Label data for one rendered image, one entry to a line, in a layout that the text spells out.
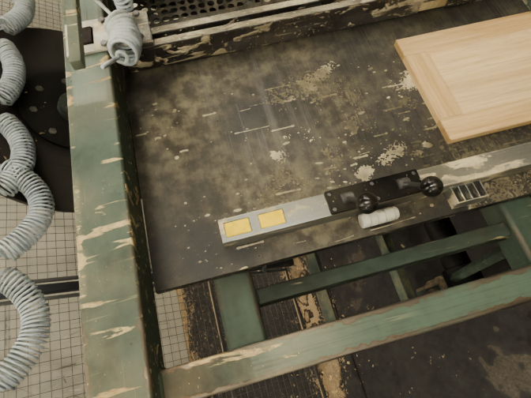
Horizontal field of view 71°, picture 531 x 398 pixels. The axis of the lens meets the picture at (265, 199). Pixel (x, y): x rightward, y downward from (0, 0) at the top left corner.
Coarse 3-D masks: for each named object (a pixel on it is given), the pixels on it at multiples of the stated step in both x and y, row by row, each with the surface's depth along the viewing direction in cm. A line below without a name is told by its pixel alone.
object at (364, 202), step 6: (348, 192) 74; (366, 192) 64; (342, 198) 73; (348, 198) 72; (354, 198) 69; (360, 198) 63; (366, 198) 62; (372, 198) 62; (360, 204) 63; (366, 204) 62; (372, 204) 62; (360, 210) 63; (366, 210) 63; (372, 210) 63
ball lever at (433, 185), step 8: (432, 176) 64; (400, 184) 74; (408, 184) 72; (416, 184) 69; (424, 184) 64; (432, 184) 63; (440, 184) 63; (424, 192) 64; (432, 192) 64; (440, 192) 64
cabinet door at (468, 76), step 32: (448, 32) 96; (480, 32) 96; (512, 32) 96; (416, 64) 92; (448, 64) 92; (480, 64) 92; (512, 64) 92; (448, 96) 88; (480, 96) 88; (512, 96) 88; (448, 128) 84; (480, 128) 84
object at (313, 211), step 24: (528, 144) 80; (432, 168) 78; (456, 168) 78; (480, 168) 78; (504, 168) 78; (528, 168) 80; (240, 216) 74; (288, 216) 74; (312, 216) 74; (336, 216) 75; (240, 240) 73
